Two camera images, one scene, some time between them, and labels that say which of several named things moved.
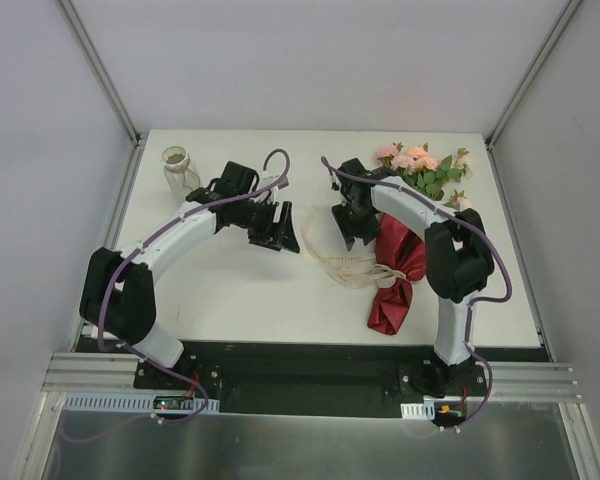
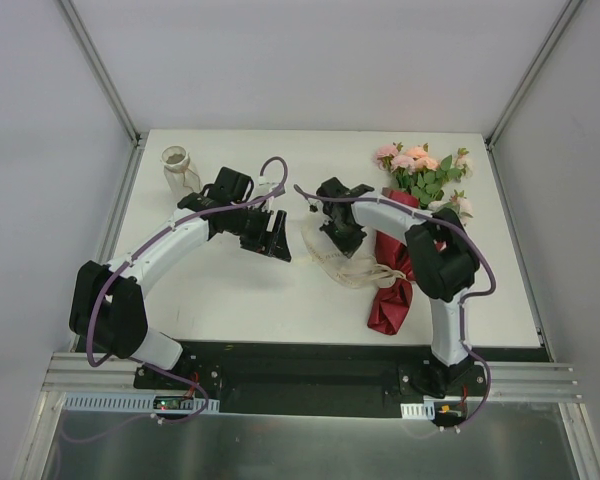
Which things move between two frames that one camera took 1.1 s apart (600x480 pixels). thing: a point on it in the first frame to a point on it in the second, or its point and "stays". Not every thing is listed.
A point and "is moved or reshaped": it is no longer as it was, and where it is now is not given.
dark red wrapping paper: x=399 y=246 is moved or reshaped
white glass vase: x=181 y=178 stays
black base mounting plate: x=306 y=379 stays
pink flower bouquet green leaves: x=418 y=167 stays
